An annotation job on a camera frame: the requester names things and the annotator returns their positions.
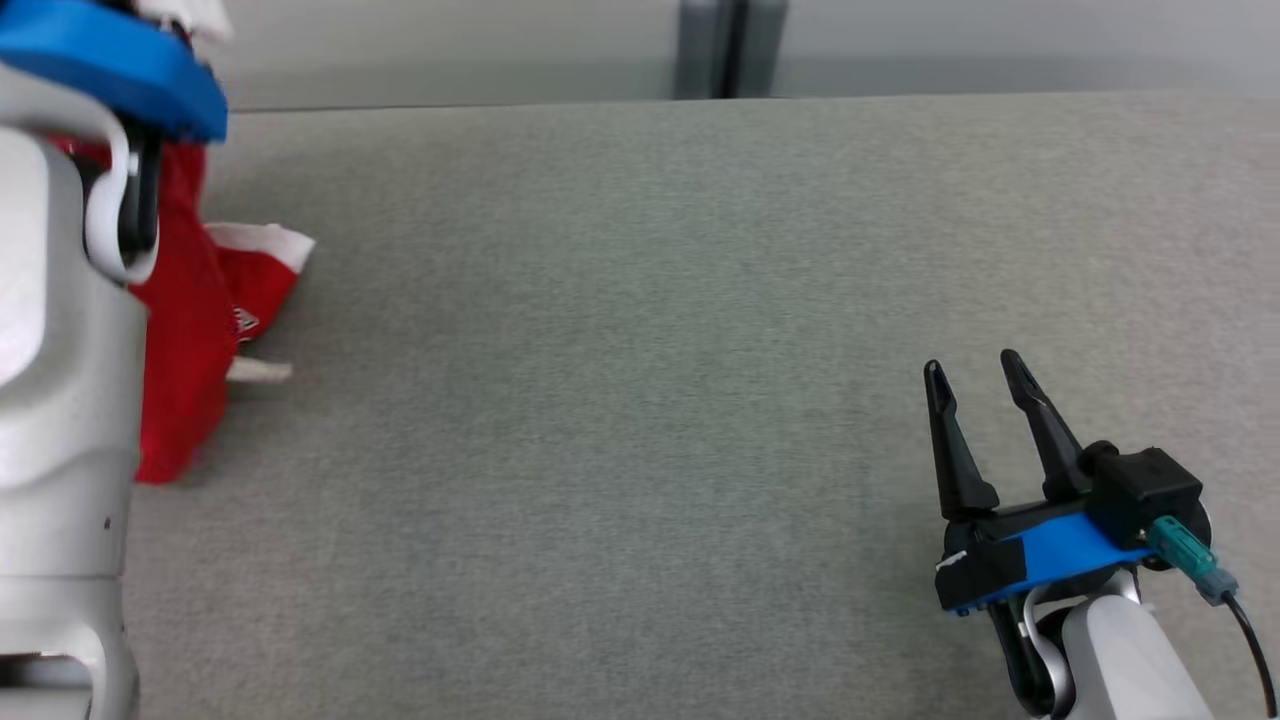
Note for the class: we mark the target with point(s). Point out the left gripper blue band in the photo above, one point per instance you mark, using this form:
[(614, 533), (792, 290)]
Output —
[(100, 50)]

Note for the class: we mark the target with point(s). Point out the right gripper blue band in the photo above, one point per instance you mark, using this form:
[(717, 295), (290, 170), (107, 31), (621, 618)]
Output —
[(1060, 550)]

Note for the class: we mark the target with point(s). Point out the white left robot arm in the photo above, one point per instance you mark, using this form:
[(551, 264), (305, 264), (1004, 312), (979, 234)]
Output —
[(60, 400)]

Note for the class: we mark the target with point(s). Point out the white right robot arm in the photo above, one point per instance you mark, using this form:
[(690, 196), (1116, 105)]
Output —
[(1130, 660)]

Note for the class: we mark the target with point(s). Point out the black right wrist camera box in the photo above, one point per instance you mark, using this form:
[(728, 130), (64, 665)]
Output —
[(1145, 490)]

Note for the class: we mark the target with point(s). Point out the grey cylinder post foot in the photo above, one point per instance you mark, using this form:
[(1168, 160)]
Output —
[(768, 50)]

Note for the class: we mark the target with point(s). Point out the grey post behind table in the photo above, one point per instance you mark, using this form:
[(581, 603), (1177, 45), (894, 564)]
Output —
[(703, 50)]

